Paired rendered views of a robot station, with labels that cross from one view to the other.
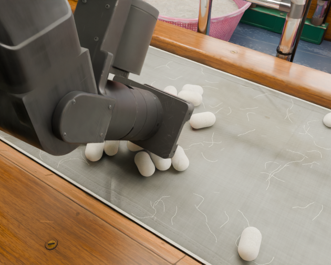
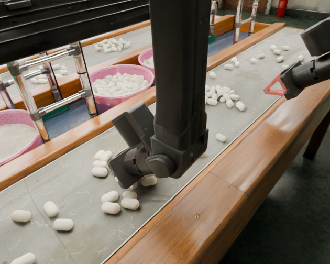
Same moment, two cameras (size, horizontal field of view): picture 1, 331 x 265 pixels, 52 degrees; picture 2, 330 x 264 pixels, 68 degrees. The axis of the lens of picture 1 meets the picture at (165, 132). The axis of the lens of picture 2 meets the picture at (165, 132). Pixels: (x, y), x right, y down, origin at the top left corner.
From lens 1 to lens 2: 0.41 m
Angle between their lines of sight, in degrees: 57
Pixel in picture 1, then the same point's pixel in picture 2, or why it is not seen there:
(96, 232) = (191, 197)
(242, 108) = (120, 140)
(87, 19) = (144, 120)
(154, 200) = (169, 182)
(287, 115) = not seen: hidden behind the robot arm
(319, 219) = not seen: hidden behind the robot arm
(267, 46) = (55, 127)
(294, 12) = (89, 93)
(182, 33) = (44, 148)
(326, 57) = (81, 110)
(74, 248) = (199, 206)
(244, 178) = not seen: hidden behind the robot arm
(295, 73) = (111, 114)
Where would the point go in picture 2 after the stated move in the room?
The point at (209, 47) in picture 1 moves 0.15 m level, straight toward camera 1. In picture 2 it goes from (68, 138) to (119, 149)
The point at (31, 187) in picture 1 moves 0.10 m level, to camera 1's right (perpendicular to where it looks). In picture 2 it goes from (158, 230) to (167, 186)
